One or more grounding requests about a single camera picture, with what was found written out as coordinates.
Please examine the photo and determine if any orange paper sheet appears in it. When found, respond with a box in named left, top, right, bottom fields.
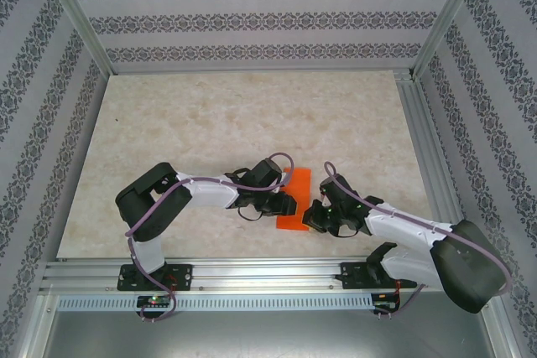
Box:
left=275, top=167, right=314, bottom=233

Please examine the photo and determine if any grey sheet metal panel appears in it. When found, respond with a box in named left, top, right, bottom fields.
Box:
left=41, top=309, right=504, bottom=358

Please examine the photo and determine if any small circuit board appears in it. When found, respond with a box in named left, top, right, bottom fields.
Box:
left=137, top=295, right=173, bottom=309
left=373, top=293, right=399, bottom=309

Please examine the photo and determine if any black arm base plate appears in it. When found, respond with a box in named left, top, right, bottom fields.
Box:
left=340, top=262, right=419, bottom=291
left=117, top=263, right=194, bottom=292

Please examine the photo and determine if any long aluminium mounting rail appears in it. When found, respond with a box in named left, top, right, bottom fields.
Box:
left=39, top=255, right=498, bottom=294

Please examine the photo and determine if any slotted grey cable duct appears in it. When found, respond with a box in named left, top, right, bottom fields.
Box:
left=56, top=293, right=374, bottom=311

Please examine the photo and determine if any aluminium side rail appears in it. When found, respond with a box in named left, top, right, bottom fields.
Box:
left=392, top=67, right=479, bottom=259

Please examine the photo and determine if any aluminium frame bar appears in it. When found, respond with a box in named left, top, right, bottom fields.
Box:
left=477, top=290, right=519, bottom=358
left=18, top=293, right=58, bottom=358

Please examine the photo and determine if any aluminium frame post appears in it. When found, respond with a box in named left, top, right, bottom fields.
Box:
left=35, top=0, right=115, bottom=77
left=409, top=0, right=492, bottom=80

